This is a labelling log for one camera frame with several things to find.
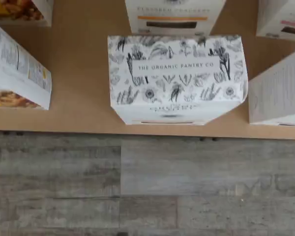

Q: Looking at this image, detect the tan particle shelf board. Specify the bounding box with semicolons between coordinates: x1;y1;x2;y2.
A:
0;0;295;141

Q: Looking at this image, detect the white pink-strip cracker box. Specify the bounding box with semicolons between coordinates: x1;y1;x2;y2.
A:
248;46;295;127
256;0;295;45

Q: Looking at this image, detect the white yellow-strip cracker box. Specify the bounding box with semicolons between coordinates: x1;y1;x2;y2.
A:
107;34;249;126
124;0;227;35

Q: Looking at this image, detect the purely elizabeth yellow-label box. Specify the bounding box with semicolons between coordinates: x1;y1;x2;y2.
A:
0;0;53;27
0;17;52;111

